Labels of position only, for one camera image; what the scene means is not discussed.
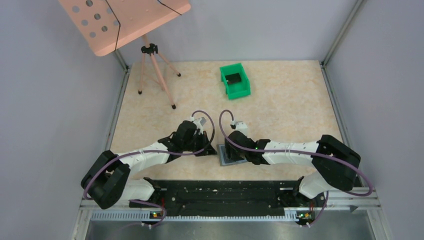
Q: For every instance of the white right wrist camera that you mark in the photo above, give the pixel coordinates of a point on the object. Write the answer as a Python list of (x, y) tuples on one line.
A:
[(240, 126)]

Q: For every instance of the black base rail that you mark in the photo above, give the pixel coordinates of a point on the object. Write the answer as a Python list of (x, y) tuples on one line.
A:
[(230, 198)]

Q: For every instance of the green plastic bin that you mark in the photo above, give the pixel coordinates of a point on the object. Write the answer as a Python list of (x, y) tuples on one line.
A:
[(239, 90)]

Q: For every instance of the grey card holder wallet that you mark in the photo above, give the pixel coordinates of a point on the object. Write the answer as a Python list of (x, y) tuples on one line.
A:
[(224, 159)]

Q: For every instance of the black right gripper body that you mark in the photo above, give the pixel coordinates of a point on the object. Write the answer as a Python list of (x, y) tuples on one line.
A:
[(232, 154)]

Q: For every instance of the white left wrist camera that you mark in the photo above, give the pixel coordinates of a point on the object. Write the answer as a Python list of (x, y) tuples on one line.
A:
[(199, 122)]

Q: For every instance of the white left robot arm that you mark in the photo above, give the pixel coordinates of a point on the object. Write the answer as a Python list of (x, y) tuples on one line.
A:
[(108, 179)]

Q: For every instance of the black card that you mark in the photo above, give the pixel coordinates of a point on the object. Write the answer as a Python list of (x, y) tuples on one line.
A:
[(233, 78)]

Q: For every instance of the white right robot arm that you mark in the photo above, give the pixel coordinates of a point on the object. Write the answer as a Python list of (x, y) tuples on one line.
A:
[(335, 163)]

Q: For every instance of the pink music stand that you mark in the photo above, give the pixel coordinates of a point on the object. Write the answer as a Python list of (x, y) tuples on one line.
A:
[(108, 25)]

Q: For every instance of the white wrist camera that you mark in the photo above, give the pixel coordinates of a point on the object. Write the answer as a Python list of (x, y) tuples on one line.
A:
[(199, 122), (240, 126)]

